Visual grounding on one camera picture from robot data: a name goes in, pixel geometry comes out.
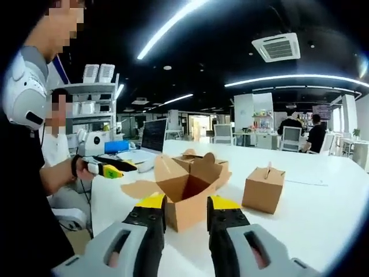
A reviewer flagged brown paper box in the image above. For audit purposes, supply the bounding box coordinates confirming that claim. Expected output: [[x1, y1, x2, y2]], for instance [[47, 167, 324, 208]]
[[172, 148, 232, 190], [120, 152, 224, 233], [241, 161, 287, 215]]

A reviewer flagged white mesh office chair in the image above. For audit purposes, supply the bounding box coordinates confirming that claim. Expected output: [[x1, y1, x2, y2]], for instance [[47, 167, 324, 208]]
[[280, 126, 303, 153]]

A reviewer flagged ceiling air conditioner cassette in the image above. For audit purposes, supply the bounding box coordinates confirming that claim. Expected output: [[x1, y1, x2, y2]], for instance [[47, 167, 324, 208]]
[[251, 32, 302, 63]]

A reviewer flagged black wristband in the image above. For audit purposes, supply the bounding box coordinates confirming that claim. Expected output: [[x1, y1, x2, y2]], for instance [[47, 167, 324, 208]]
[[71, 155, 84, 178]]

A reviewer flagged metal shelf rack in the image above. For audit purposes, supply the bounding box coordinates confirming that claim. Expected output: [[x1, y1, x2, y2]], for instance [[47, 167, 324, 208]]
[[54, 81, 119, 141]]

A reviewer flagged blue box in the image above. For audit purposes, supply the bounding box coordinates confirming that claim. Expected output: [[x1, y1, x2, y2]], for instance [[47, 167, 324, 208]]
[[103, 140, 131, 154]]

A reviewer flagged purple screen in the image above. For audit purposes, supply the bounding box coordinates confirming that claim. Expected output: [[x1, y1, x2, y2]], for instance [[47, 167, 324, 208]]
[[311, 104, 332, 119]]

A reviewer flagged grey office chair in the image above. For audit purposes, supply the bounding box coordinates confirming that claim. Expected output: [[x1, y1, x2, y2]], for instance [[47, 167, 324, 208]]
[[212, 123, 235, 145]]

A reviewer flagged short ceiling light strip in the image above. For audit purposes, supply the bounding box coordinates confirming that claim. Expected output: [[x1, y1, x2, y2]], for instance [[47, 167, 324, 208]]
[[152, 92, 194, 110]]

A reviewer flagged curved ceiling light strip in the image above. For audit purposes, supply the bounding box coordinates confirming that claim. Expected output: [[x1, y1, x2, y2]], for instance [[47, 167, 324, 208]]
[[224, 74, 369, 89]]

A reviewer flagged open silver laptop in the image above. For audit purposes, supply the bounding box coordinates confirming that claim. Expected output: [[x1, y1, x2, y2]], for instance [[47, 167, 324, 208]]
[[117, 117, 168, 164]]

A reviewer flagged straight ceiling light strip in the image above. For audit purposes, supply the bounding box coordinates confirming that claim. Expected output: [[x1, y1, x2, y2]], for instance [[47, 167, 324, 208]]
[[136, 0, 209, 61]]

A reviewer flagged white ribbed container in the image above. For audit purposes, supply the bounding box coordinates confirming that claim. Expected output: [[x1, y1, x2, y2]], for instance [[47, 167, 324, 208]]
[[82, 63, 100, 84], [97, 63, 116, 84]]

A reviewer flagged person's left hand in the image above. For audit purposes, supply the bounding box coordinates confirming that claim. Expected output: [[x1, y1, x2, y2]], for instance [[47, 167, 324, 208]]
[[75, 159, 98, 182]]

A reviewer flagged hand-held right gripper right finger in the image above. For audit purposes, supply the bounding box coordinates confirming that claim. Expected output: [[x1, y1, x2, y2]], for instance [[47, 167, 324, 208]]
[[206, 195, 320, 277]]

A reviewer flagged display shelf with colourful items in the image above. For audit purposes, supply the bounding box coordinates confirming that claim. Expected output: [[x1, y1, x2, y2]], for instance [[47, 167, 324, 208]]
[[251, 110, 274, 134]]

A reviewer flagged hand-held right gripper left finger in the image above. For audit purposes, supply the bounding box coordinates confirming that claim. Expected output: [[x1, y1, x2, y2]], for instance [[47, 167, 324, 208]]
[[51, 193, 168, 277]]

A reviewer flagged person operator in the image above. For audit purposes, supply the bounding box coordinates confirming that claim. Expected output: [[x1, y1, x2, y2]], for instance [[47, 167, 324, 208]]
[[0, 109, 76, 277]]

